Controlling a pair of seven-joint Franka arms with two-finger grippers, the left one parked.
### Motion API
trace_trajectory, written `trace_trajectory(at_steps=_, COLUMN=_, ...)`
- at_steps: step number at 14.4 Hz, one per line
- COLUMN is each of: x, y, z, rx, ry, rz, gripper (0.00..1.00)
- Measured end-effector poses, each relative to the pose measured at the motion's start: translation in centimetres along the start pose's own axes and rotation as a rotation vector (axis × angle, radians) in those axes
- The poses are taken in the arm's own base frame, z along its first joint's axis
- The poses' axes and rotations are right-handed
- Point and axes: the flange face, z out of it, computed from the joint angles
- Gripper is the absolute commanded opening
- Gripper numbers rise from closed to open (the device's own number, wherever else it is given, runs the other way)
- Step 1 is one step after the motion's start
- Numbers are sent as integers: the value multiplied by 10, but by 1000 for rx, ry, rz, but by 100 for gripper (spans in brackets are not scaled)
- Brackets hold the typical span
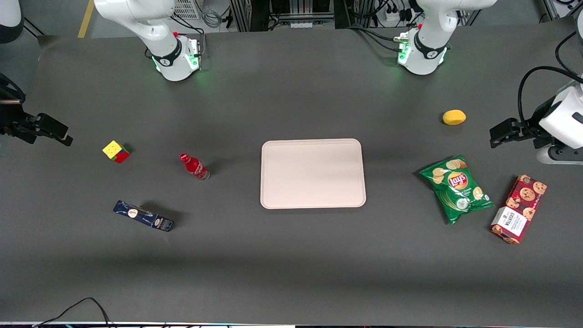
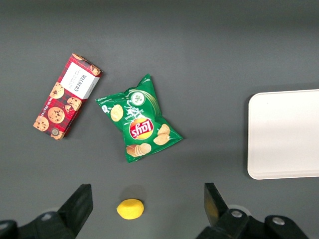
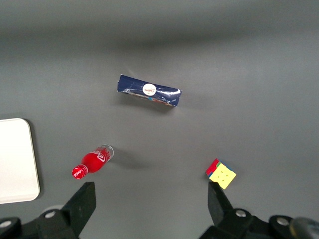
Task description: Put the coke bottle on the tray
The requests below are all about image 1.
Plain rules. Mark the aluminium frame leg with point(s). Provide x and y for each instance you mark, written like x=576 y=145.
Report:
x=550 y=9

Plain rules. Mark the white perforated box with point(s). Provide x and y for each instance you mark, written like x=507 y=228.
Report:
x=186 y=8

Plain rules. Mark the green Lay's chips bag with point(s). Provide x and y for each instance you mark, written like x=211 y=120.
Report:
x=457 y=189

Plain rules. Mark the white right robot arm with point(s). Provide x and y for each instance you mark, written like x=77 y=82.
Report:
x=171 y=54

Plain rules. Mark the multicoloured puzzle cube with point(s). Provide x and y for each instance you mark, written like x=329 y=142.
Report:
x=114 y=150

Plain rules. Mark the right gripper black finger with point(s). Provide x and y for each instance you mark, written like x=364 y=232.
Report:
x=50 y=127
x=16 y=124

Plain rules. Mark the red coke bottle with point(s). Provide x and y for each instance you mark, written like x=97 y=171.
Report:
x=195 y=167

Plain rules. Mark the red Walkers cookie box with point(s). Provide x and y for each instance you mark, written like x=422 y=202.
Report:
x=519 y=209

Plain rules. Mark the white power strip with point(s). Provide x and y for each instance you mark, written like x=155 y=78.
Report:
x=394 y=16

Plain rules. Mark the yellow lemon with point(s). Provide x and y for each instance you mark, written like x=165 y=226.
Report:
x=454 y=117

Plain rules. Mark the beige rectangular tray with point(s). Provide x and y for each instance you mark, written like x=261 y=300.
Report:
x=313 y=173

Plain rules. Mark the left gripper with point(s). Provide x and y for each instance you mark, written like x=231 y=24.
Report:
x=532 y=128

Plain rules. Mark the dark blue long box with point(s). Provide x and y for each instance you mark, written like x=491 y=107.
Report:
x=143 y=216

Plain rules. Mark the small white strip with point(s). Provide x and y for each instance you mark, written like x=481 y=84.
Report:
x=301 y=24

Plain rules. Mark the black equipment rack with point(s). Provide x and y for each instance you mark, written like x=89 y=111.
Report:
x=255 y=13

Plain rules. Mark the black stand leg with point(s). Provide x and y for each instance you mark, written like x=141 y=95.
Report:
x=34 y=26

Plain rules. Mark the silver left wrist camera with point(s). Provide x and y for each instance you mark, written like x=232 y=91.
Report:
x=560 y=157

